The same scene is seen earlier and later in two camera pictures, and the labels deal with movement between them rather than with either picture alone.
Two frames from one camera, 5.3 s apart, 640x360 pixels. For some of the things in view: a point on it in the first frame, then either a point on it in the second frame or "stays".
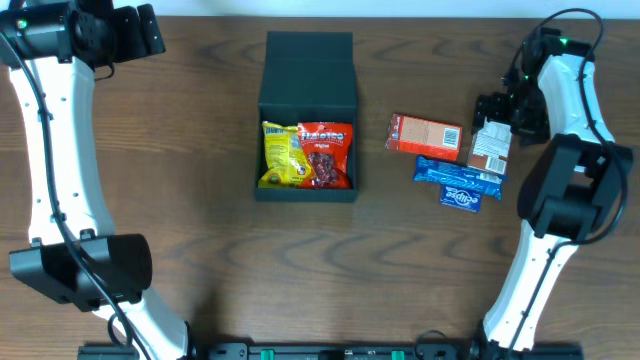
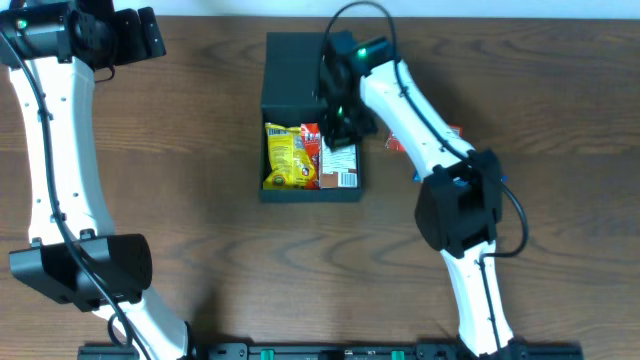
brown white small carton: (491, 147) to (339, 167)
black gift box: (308, 78) stays
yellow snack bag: (286, 164) stays
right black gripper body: (498, 111) to (342, 132)
